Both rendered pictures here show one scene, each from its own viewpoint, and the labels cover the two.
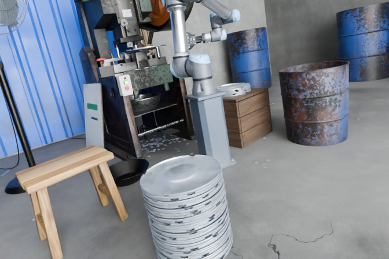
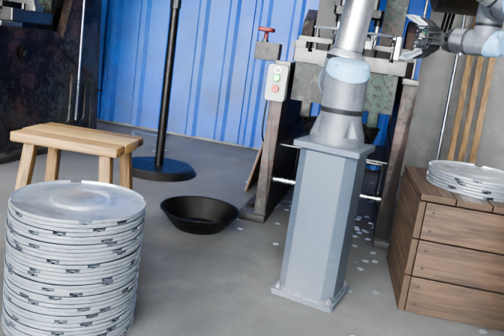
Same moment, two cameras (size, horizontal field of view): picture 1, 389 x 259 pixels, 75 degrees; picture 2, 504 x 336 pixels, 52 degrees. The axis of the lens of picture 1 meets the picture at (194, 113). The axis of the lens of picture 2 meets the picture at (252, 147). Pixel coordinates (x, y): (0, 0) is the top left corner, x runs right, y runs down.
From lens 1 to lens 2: 104 cm
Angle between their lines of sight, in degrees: 47
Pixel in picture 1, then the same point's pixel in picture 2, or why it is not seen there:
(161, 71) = (373, 86)
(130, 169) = (220, 217)
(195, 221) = (14, 256)
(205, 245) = (18, 304)
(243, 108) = (442, 225)
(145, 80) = not seen: hidden behind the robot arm
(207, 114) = (304, 179)
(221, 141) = (316, 249)
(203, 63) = (337, 78)
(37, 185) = (20, 136)
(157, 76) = not seen: hidden behind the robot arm
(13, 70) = (248, 23)
